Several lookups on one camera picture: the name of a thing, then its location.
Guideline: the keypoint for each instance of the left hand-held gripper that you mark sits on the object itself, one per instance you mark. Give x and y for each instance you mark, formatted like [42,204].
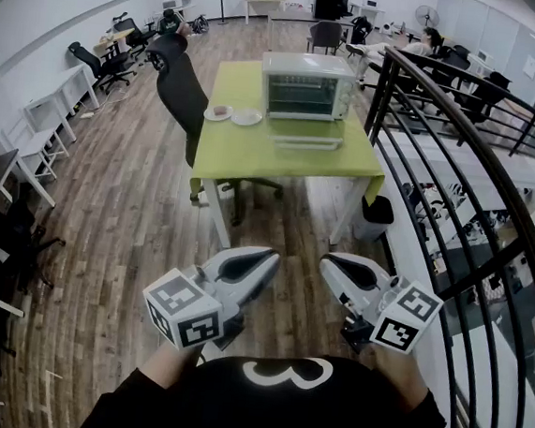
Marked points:
[183,304]

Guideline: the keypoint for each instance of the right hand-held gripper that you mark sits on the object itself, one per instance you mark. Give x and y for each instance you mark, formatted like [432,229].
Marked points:
[397,331]

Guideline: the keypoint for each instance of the glass oven door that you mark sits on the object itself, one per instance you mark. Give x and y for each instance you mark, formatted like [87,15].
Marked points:
[305,141]

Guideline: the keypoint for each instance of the white toaster oven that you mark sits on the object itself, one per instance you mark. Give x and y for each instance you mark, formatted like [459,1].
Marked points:
[310,64]

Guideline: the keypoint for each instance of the person's right forearm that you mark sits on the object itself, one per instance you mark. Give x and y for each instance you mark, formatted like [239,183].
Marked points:
[398,376]

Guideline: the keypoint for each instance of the person's left forearm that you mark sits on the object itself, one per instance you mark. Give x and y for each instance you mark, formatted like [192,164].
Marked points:
[168,363]

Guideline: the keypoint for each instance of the black trash bin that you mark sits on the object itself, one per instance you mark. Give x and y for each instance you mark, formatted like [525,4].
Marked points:
[376,214]

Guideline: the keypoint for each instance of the green tablecloth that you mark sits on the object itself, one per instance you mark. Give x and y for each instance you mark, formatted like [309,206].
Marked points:
[236,149]

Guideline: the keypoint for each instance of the white plate with pale food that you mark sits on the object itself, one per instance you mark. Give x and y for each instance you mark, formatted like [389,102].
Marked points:
[246,117]

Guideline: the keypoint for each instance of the person's black shirt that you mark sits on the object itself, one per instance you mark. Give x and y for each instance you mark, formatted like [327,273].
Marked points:
[276,416]

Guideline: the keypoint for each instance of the pink food slice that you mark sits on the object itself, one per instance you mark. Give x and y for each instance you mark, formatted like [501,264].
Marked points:
[221,111]

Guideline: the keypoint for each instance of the white plate with pink food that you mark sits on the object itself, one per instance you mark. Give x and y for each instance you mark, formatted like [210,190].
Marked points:
[210,113]

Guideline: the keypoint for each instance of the black metal railing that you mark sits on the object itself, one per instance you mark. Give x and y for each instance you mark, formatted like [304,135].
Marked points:
[505,184]

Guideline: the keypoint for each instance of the black mesh office chair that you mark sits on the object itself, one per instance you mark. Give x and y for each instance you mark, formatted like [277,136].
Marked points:
[180,96]

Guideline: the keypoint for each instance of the white power strip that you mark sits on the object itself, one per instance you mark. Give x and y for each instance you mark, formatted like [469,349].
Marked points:
[87,116]

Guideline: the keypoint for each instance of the grey padded chair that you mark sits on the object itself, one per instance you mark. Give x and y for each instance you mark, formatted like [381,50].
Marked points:
[326,34]

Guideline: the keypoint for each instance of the black backpack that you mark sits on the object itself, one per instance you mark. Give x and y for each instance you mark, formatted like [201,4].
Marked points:
[201,24]

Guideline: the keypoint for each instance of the dark long table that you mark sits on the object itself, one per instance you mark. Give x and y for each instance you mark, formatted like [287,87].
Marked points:
[291,17]

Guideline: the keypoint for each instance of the black screen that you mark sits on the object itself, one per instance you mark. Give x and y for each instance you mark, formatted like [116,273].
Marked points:
[330,5]

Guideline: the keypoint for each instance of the wooden top desk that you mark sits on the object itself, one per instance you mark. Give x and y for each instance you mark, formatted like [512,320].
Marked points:
[117,34]

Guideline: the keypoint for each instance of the white microwave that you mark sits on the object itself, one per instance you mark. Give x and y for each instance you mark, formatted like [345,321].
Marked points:
[171,3]

